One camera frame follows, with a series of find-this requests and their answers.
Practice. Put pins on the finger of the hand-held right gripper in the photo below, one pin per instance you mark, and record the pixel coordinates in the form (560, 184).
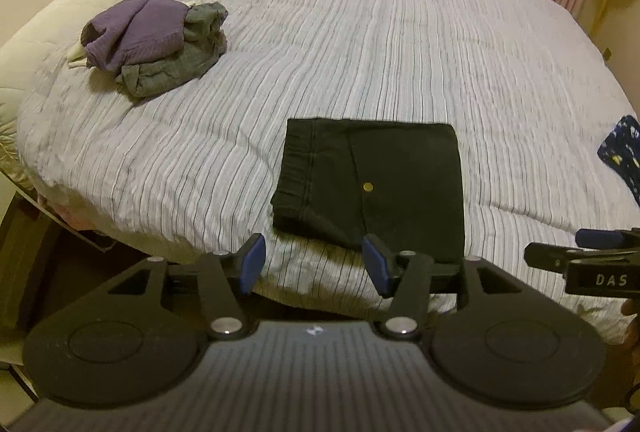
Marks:
(600, 238)
(545, 256)

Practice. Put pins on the person's right hand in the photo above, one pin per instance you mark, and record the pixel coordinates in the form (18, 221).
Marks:
(631, 308)

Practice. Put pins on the navy patterned cloth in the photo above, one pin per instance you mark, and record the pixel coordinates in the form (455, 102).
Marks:
(622, 152)

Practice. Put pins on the grey-green garment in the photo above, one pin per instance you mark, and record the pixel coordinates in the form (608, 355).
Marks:
(202, 19)

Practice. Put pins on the bed with grey striped bedspread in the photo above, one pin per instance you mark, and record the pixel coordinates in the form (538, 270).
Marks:
(400, 37)

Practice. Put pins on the black pants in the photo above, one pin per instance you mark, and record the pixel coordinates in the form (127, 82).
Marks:
(400, 172)

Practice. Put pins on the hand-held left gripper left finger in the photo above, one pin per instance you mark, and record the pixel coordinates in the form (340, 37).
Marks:
(252, 264)

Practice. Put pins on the floral bed sheet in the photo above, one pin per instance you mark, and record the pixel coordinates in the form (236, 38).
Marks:
(12, 152)

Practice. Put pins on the grey checked garment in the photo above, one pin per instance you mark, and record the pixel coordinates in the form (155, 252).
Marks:
(165, 72)

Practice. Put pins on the purple garment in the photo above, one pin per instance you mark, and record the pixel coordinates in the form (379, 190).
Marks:
(145, 27)

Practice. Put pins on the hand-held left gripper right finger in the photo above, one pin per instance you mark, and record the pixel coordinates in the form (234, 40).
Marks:
(377, 264)

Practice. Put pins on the white garment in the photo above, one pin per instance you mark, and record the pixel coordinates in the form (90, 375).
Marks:
(77, 57)

